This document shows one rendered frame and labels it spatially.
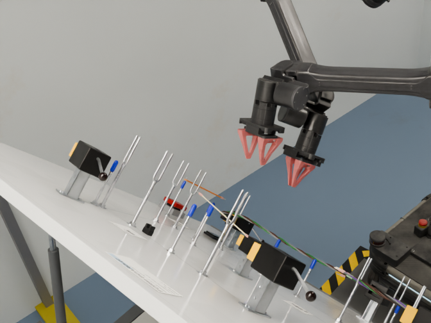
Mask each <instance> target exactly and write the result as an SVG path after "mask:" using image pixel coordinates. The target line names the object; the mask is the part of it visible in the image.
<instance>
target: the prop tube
mask: <svg viewBox="0 0 431 323"><path fill-rule="evenodd" d="M47 251H48V257H49V267H50V273H51V283H52V289H53V299H54V306H55V315H56V323H67V319H66V313H65V302H64V295H63V284H62V272H61V266H60V255H59V248H58V247H56V251H50V248H49V249H48V250H47Z"/></svg>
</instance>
